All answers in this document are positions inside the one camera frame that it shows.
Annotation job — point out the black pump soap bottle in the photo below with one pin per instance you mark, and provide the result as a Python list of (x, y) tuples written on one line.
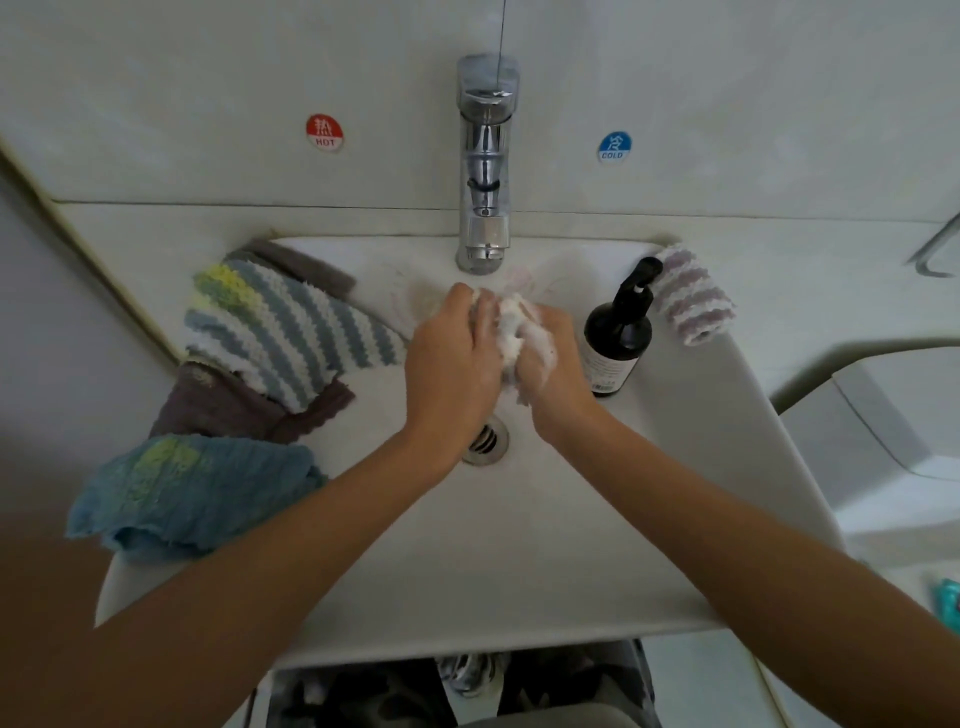
[(615, 342)]

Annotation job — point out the white ceramic sink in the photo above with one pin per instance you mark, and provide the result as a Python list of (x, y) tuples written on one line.
[(510, 570)]

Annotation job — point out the brown cloth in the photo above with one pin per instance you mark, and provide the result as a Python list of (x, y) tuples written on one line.
[(240, 405)]

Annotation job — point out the teal tube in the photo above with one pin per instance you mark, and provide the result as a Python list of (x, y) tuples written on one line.
[(948, 603)]

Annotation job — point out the white toilet tank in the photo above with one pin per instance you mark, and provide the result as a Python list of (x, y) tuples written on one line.
[(893, 450)]

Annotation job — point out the metal sink drain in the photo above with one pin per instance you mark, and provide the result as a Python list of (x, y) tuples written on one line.
[(486, 443)]

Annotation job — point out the person's left hand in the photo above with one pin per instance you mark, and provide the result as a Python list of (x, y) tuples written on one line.
[(450, 375)]

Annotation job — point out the red round sticker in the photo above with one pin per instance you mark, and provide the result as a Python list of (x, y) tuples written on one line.
[(324, 132)]

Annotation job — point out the gray patterned trousers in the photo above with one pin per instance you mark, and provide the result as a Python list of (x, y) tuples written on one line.
[(465, 690)]

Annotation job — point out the person's right forearm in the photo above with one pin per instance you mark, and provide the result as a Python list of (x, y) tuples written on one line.
[(765, 570)]

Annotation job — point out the person's left forearm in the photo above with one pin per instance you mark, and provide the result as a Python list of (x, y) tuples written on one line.
[(210, 600)]

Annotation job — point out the blue round sticker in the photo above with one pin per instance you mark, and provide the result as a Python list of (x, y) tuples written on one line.
[(615, 146)]

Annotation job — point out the metal wall shelf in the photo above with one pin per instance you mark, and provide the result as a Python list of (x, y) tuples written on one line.
[(938, 248)]

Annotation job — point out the white toilet lid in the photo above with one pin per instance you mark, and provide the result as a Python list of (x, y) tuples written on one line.
[(930, 615)]

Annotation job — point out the blue stained cloth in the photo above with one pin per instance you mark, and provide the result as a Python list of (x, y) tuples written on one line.
[(188, 495)]

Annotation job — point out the chrome faucet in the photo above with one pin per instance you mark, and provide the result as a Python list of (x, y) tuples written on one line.
[(485, 165)]

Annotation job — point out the person's right hand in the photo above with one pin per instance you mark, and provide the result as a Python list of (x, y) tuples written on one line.
[(555, 383)]

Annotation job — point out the pink white striped cloth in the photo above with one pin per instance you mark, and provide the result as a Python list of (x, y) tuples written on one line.
[(690, 294)]

